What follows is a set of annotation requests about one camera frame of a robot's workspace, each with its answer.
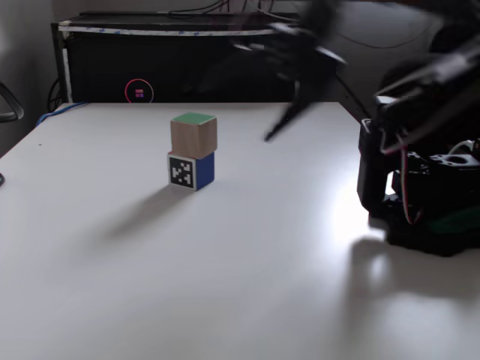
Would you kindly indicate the blue cube with black-white marker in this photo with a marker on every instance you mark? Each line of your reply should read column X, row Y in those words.
column 192, row 171

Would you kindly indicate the small black object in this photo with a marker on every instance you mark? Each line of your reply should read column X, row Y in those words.
column 2, row 180

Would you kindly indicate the black chair armrest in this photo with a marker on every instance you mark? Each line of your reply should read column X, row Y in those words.
column 11, row 105

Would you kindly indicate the wooden cube with green face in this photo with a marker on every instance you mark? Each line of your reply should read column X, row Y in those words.
column 195, row 135

